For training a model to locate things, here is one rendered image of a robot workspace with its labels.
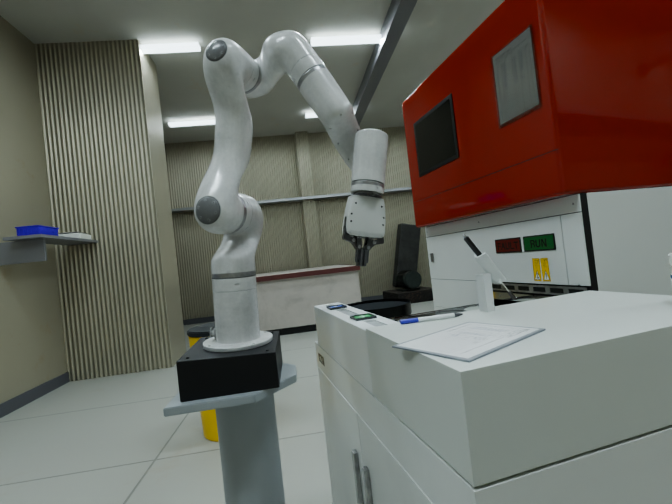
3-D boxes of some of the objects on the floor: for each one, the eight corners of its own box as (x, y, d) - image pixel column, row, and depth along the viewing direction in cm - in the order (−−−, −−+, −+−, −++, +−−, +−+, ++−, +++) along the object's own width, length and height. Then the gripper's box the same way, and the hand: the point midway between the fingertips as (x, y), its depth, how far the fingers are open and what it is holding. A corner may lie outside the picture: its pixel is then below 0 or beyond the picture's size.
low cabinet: (344, 305, 851) (340, 264, 853) (366, 324, 589) (360, 265, 591) (254, 317, 828) (249, 274, 829) (235, 342, 566) (228, 280, 567)
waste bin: (404, 376, 329) (395, 296, 330) (433, 398, 274) (422, 302, 275) (343, 387, 318) (334, 305, 319) (361, 413, 262) (350, 313, 263)
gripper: (342, 185, 86) (335, 262, 85) (400, 194, 90) (395, 268, 89) (334, 191, 93) (328, 263, 92) (388, 199, 97) (383, 268, 96)
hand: (361, 258), depth 91 cm, fingers closed
